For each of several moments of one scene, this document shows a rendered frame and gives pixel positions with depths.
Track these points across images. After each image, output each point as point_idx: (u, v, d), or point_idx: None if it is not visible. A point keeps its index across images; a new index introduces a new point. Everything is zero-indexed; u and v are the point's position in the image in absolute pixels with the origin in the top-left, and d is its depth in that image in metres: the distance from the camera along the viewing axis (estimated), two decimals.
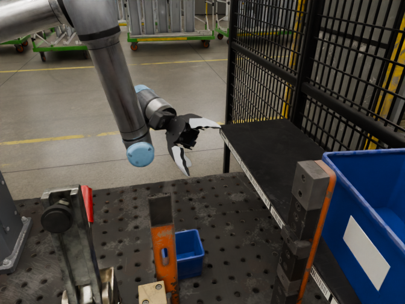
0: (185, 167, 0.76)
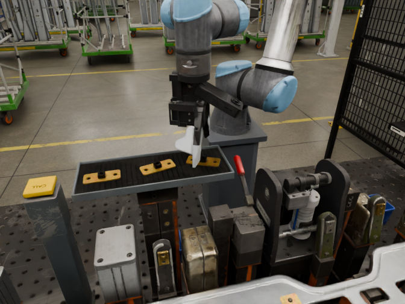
0: (197, 158, 0.68)
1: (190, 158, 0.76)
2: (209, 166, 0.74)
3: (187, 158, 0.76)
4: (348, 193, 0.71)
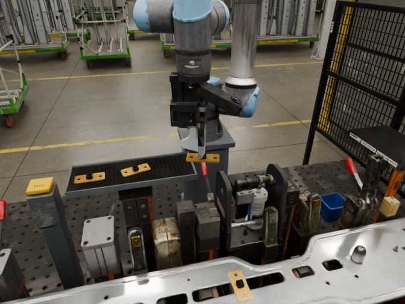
0: None
1: (189, 155, 0.75)
2: (210, 162, 0.73)
3: (187, 156, 0.75)
4: (289, 191, 0.87)
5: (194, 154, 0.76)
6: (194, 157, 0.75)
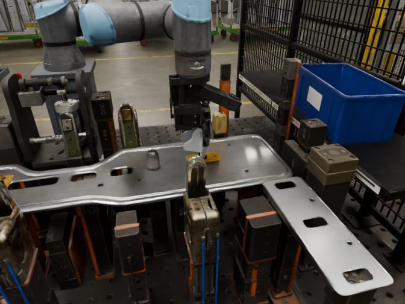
0: None
1: (188, 158, 0.74)
2: (212, 161, 0.74)
3: (187, 158, 0.74)
4: (96, 99, 0.79)
5: (193, 155, 0.75)
6: None
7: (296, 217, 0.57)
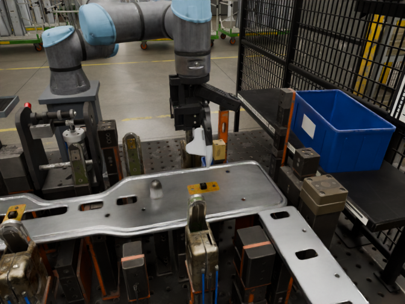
0: (209, 158, 0.68)
1: (190, 188, 0.79)
2: (211, 191, 0.79)
3: (188, 189, 0.79)
4: (102, 129, 0.84)
5: (194, 186, 0.80)
6: (196, 188, 0.79)
7: (289, 249, 0.62)
